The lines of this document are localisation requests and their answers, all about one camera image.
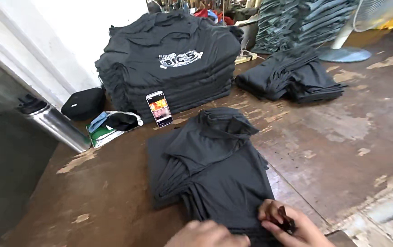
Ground person's left hand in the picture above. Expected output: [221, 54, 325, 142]
[164, 220, 251, 247]

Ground person's right hand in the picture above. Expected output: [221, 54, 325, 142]
[258, 199, 336, 247]

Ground small dark thread snips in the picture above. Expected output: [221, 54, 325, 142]
[276, 205, 297, 235]

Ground pile of plain black fabric pieces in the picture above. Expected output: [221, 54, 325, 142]
[147, 107, 284, 247]

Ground bundle of folded black sleeves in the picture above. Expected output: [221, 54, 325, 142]
[235, 46, 348, 104]

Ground black cloth with white edge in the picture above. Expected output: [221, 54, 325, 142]
[102, 110, 144, 132]

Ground green and white packet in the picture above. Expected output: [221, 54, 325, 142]
[86, 124, 135, 149]

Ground light blue cloth strip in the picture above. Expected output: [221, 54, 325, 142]
[88, 112, 109, 134]

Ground stack of black printed shirts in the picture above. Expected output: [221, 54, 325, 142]
[95, 11, 244, 124]

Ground black zippered case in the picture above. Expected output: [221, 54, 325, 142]
[61, 87, 106, 121]

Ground fan with blue base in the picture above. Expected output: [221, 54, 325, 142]
[316, 0, 393, 63]

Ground stack of grey-green garments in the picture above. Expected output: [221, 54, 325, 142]
[252, 0, 360, 55]

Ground steel bottle with black lid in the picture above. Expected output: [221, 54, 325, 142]
[16, 94, 92, 153]

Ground red cloth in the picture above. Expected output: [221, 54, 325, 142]
[193, 9, 235, 26]

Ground smartphone with white frame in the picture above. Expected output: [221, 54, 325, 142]
[146, 91, 173, 128]

